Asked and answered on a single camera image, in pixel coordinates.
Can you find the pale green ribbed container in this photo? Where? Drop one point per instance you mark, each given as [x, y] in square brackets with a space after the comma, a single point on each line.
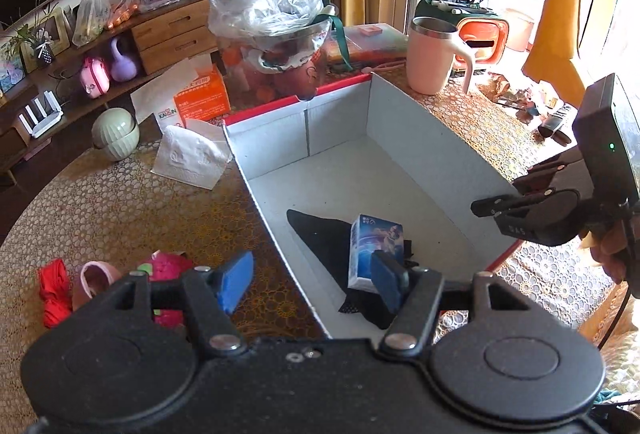
[115, 133]

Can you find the dark green ribbon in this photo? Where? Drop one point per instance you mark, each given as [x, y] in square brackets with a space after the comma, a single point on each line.
[342, 41]

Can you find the pale wooden picture frame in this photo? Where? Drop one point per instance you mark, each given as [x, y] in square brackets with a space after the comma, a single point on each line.
[61, 31]

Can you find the small photo frame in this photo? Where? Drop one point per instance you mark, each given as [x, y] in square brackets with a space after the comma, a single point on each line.
[12, 73]

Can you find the green and orange tissue holder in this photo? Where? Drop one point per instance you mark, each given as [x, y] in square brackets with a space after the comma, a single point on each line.
[485, 36]

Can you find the person's right hand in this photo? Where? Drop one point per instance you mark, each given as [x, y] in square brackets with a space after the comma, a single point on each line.
[612, 254]

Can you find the plastic bag of vegetables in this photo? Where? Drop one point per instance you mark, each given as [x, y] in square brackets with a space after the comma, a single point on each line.
[90, 18]

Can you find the pink plastic bucket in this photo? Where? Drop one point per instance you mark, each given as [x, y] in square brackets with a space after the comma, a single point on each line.
[517, 28]

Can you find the white router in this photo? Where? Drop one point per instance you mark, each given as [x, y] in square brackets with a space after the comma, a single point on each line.
[40, 116]

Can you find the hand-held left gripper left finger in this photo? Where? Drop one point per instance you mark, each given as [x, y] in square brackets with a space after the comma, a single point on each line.
[235, 281]

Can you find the small blue white carton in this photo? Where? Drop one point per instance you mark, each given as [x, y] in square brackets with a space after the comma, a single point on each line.
[370, 239]

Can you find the red cloth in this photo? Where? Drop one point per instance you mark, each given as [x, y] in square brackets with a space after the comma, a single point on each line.
[52, 284]

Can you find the white travel mug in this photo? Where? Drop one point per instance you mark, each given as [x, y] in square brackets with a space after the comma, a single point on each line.
[430, 58]

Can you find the pink fleece slipper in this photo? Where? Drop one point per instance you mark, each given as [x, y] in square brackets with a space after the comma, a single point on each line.
[95, 279]

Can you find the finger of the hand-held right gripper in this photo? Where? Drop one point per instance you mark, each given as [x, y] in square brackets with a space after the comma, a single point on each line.
[545, 176]
[492, 207]

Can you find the red rimmed white cardboard box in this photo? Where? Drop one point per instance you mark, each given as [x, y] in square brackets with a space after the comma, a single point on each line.
[350, 163]

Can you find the colourful flat plastic case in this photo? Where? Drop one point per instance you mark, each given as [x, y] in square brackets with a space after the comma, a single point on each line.
[370, 43]

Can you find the purple kettlebell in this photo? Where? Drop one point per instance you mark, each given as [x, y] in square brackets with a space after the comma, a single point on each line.
[123, 66]

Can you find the black cloth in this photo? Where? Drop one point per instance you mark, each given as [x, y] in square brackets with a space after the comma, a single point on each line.
[320, 234]

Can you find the orange tissue box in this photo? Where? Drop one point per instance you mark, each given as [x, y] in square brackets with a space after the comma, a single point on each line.
[202, 96]

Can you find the pink toy case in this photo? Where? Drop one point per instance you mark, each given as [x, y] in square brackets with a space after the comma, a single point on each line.
[95, 78]

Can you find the wooden television cabinet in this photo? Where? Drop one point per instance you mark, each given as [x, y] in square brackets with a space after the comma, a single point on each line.
[170, 33]

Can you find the clear plastic bag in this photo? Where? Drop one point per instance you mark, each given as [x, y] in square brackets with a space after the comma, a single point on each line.
[260, 8]

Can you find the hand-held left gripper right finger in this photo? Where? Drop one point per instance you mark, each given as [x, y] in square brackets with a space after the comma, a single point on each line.
[387, 279]

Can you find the small potted plant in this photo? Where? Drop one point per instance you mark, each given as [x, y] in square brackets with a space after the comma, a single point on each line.
[44, 51]

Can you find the glass bowl with fruit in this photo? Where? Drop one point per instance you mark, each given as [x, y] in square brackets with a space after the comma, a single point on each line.
[290, 68]

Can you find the fuzzy pink strawberry hat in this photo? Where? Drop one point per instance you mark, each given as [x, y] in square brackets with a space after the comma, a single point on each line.
[167, 268]

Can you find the pile of oranges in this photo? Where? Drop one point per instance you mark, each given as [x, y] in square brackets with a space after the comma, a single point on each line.
[120, 13]

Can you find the pile of small wrappers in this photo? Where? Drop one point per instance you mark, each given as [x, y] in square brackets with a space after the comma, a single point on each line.
[515, 93]

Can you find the white tissue pack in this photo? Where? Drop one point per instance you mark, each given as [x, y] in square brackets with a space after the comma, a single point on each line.
[185, 158]

